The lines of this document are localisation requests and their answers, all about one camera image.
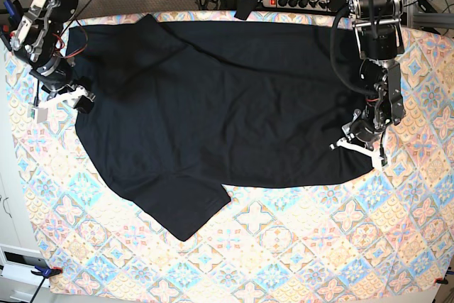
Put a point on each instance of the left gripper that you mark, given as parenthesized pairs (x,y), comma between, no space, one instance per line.
(363,128)

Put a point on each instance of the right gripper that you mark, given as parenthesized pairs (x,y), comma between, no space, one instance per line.
(57,79)

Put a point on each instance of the black T-shirt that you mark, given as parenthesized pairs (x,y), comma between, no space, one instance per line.
(184,109)

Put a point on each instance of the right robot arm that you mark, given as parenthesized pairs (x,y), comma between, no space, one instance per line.
(35,38)

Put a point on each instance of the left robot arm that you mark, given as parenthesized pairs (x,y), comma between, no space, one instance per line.
(378,34)

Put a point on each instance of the blue clamp top left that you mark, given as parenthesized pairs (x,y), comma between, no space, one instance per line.
(9,22)

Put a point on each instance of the blue clamp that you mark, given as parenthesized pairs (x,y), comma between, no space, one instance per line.
(45,274)
(9,22)

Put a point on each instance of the orange clamp bottom right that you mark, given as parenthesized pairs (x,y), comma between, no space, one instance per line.
(441,281)

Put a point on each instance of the white cabinet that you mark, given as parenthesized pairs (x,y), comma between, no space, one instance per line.
(19,248)

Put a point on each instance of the white power strip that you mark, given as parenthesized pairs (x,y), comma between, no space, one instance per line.
(316,5)

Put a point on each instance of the blue clamp bottom left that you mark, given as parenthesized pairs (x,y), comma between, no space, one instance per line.
(45,274)

